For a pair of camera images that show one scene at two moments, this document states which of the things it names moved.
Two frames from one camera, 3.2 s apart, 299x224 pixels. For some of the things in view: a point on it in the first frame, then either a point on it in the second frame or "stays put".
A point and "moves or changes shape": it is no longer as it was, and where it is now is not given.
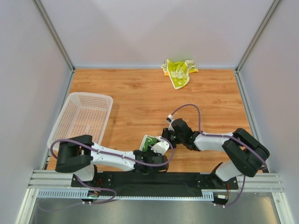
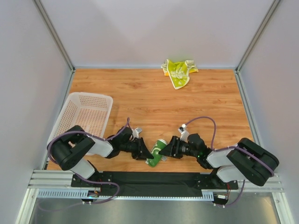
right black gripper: [167, 134] to [175, 147]
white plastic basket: [84, 118] stays put
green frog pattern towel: [147, 141] moves or changes shape
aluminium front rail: [53, 180] stays put
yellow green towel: [179, 72] stays put
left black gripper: [153, 159] to [138, 148]
